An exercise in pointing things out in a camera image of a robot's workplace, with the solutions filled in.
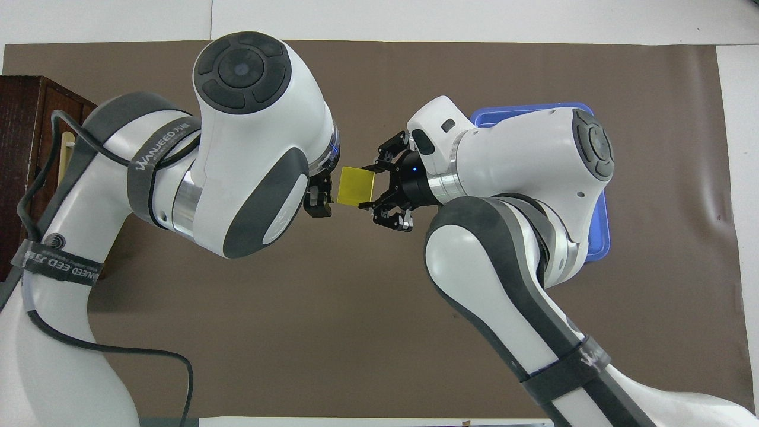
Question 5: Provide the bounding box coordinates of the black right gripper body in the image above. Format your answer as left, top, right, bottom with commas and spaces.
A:
393, 151, 444, 209

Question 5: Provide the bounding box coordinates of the yellow cube block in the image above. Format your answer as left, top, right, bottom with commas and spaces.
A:
337, 166, 378, 208

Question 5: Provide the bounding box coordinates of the brown table mat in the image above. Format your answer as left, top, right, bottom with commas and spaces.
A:
0, 39, 757, 419

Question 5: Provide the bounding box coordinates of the blue plastic tray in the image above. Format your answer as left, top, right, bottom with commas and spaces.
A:
471, 102, 611, 262

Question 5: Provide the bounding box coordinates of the dark wooden cabinet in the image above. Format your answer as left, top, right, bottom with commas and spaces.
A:
0, 75, 98, 283

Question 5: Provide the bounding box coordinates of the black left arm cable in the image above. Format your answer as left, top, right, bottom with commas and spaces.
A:
17, 110, 194, 427

